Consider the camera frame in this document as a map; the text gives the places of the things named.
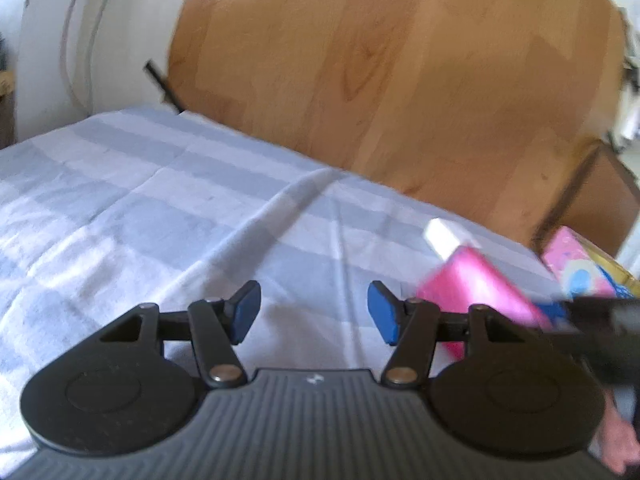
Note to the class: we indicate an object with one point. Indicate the pink tin box gold inside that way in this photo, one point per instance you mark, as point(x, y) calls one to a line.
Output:
point(580, 267)

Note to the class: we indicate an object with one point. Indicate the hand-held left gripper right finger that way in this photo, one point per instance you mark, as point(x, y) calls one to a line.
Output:
point(382, 316)

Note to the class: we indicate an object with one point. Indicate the person's right hand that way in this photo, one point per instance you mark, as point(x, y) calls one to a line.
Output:
point(622, 435)

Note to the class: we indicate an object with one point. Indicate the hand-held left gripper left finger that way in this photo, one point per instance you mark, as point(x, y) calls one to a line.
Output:
point(246, 312)

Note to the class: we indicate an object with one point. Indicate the brown mesh chair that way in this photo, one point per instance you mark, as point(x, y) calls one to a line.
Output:
point(595, 200)

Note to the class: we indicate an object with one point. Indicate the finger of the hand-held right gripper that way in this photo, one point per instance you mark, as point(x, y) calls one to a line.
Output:
point(555, 314)

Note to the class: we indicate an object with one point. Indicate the wooden panel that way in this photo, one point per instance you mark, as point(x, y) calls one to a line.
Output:
point(400, 85)

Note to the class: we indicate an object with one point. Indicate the small white box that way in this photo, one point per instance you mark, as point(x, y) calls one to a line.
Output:
point(450, 237)

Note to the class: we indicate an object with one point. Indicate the striped blue white blanket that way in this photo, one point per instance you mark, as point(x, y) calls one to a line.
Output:
point(175, 220)

